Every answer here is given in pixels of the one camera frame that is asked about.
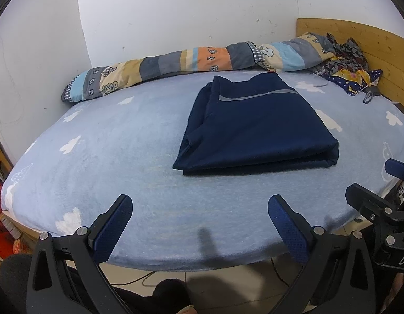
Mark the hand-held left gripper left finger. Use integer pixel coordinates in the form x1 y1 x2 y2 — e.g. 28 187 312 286
25 194 134 314

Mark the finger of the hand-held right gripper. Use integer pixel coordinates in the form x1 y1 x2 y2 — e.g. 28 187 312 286
384 158 404 184
345 183 402 223

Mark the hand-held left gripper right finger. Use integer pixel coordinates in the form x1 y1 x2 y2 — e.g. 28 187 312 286
268 194 377 314

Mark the navy blue jacket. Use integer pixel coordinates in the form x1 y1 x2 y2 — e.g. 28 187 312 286
172 72 340 176

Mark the navy star-print cloth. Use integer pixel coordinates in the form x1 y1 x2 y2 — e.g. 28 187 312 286
331 69 384 98

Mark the red plastic bag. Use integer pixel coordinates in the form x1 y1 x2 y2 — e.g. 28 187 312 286
0 180 14 264

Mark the wooden headboard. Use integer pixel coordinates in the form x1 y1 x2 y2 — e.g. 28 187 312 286
296 18 404 118

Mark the dark patterned cloth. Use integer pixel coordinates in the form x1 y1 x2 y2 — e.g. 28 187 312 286
313 33 369 79

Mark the wooden side furniture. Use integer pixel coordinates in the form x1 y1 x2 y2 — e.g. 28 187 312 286
0 141 14 184

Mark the rolled patchwork quilt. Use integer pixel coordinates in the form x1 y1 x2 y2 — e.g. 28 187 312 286
61 33 336 103

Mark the black floor cable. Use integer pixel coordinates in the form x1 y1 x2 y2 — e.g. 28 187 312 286
111 271 155 286
270 257 289 285

